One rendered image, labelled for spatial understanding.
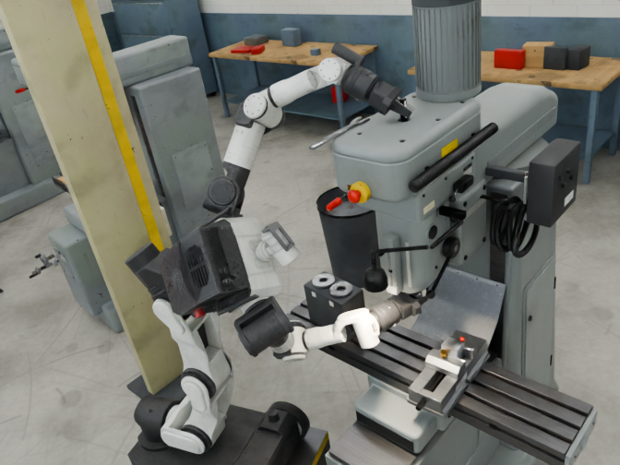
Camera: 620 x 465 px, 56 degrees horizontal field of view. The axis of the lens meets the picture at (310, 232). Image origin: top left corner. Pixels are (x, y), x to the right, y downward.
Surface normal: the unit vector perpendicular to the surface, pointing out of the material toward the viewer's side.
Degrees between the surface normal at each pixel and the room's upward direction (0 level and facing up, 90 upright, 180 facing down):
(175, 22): 90
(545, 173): 90
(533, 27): 90
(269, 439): 0
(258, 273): 59
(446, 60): 90
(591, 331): 0
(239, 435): 0
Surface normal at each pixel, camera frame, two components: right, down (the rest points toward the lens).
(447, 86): -0.18, 0.52
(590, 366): -0.15, -0.85
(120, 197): 0.74, 0.25
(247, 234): 0.70, -0.37
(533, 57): -0.54, 0.49
